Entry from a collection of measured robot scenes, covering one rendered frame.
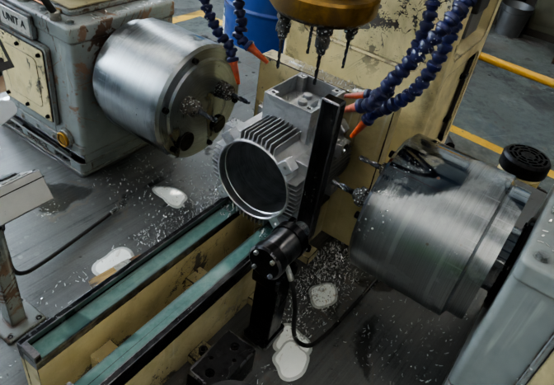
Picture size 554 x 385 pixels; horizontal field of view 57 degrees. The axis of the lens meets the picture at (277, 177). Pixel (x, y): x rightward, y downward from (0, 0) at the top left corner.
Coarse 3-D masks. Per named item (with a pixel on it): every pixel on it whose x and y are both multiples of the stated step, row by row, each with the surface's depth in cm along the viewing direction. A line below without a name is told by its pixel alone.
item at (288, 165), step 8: (344, 120) 97; (232, 128) 90; (344, 128) 97; (224, 136) 90; (232, 136) 89; (288, 160) 84; (280, 168) 85; (288, 168) 84; (296, 168) 85; (224, 192) 97; (280, 216) 92; (272, 224) 93
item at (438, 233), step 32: (416, 160) 77; (448, 160) 77; (480, 160) 80; (352, 192) 84; (384, 192) 76; (416, 192) 74; (448, 192) 73; (480, 192) 73; (512, 192) 75; (384, 224) 75; (416, 224) 73; (448, 224) 72; (480, 224) 70; (512, 224) 71; (352, 256) 82; (384, 256) 77; (416, 256) 74; (448, 256) 71; (480, 256) 71; (416, 288) 76; (448, 288) 73
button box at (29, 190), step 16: (16, 176) 75; (32, 176) 75; (0, 192) 71; (16, 192) 73; (32, 192) 74; (48, 192) 76; (0, 208) 71; (16, 208) 73; (32, 208) 74; (0, 224) 71
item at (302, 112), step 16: (288, 80) 95; (304, 80) 97; (320, 80) 97; (272, 96) 90; (288, 96) 96; (304, 96) 94; (320, 96) 98; (272, 112) 92; (288, 112) 90; (304, 112) 87; (304, 128) 89; (304, 144) 91
